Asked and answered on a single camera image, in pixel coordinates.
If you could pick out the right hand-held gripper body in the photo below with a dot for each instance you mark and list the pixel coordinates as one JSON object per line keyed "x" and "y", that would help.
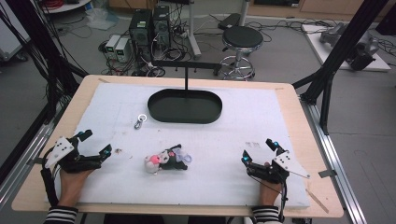
{"x": 271, "y": 172}

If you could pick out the black computer tower green label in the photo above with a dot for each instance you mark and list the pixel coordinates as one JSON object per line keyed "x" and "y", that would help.
{"x": 141, "y": 31}

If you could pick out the grey metal stand leg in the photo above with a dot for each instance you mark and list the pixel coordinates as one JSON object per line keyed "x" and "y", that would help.
{"x": 193, "y": 34}

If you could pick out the white cabinet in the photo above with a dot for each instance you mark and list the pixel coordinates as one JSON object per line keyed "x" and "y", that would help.
{"x": 11, "y": 31}

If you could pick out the white floor board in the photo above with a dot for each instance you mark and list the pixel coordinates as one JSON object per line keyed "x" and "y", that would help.
{"x": 314, "y": 40}

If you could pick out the black metal frame post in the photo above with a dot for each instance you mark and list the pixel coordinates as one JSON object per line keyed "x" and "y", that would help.
{"x": 37, "y": 40}
{"x": 342, "y": 46}

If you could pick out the clear plastic bag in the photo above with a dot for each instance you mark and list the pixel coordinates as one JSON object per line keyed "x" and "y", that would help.
{"x": 101, "y": 18}

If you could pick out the thin wooden stick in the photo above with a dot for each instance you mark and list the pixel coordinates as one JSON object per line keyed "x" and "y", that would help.
{"x": 317, "y": 201}

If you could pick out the aluminium rail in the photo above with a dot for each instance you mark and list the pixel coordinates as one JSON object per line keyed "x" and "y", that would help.
{"x": 21, "y": 168}
{"x": 336, "y": 161}

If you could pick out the white foam mat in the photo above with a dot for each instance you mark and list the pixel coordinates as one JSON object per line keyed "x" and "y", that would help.
{"x": 193, "y": 180}

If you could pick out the white bench power supply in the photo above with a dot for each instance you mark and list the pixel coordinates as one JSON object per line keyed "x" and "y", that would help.
{"x": 123, "y": 49}
{"x": 111, "y": 45}

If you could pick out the person's left hand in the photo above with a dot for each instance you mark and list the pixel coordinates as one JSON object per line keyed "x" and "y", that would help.
{"x": 71, "y": 186}

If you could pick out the black round stool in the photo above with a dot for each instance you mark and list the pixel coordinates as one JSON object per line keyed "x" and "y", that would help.
{"x": 243, "y": 37}

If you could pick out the white round table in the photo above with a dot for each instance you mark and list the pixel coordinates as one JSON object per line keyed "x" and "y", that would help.
{"x": 67, "y": 6}

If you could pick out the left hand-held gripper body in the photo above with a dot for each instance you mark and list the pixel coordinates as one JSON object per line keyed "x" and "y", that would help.
{"x": 67, "y": 161}

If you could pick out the grey robot part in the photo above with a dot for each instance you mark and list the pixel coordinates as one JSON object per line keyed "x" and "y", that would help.
{"x": 333, "y": 34}

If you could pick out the black flat bag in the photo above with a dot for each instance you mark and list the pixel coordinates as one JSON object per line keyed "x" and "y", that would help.
{"x": 229, "y": 21}

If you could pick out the grey tape piece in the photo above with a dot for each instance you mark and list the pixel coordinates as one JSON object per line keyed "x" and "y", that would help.
{"x": 327, "y": 173}

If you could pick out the black and grey device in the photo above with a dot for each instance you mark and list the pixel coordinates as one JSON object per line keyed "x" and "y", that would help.
{"x": 362, "y": 53}

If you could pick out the black hanger stand with tray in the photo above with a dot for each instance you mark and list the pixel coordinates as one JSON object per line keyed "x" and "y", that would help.
{"x": 185, "y": 107}

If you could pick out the person's right hand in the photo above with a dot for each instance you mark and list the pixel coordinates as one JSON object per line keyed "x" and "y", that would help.
{"x": 270, "y": 194}

